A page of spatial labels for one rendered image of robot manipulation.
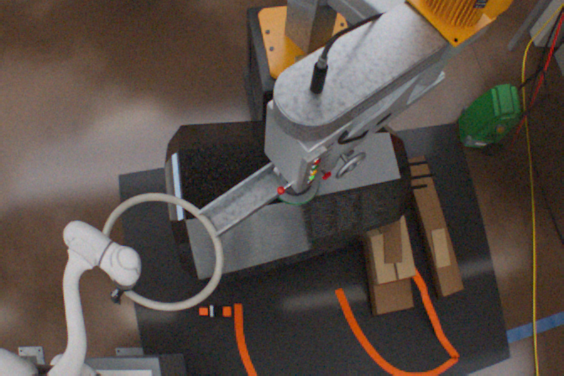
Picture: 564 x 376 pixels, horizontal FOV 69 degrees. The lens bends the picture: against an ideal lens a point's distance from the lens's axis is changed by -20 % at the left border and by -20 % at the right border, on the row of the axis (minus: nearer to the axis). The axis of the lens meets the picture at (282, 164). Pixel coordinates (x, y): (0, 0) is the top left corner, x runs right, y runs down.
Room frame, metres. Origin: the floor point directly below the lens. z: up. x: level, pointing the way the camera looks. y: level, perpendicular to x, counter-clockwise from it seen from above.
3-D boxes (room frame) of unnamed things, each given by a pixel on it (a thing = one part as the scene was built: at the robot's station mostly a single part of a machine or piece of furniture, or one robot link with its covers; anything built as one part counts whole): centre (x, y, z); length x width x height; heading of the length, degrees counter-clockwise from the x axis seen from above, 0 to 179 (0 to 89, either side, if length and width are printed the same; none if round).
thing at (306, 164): (0.62, -0.10, 1.40); 0.08 x 0.03 x 0.28; 135
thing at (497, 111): (1.63, -1.42, 0.43); 0.35 x 0.35 x 0.87; 4
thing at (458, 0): (1.20, -0.55, 1.93); 0.31 x 0.28 x 0.40; 45
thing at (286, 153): (0.81, -0.12, 1.35); 0.36 x 0.22 x 0.45; 135
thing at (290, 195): (0.75, -0.07, 0.90); 0.21 x 0.21 x 0.01
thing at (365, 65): (1.00, -0.32, 1.64); 0.96 x 0.25 x 0.17; 135
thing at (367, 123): (1.02, -0.36, 1.33); 0.74 x 0.23 x 0.49; 135
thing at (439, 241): (0.71, -1.07, 0.13); 0.25 x 0.10 x 0.01; 15
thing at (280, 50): (1.63, -0.04, 0.76); 0.49 x 0.49 x 0.05; 19
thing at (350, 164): (0.75, -0.24, 1.23); 0.15 x 0.10 x 0.15; 135
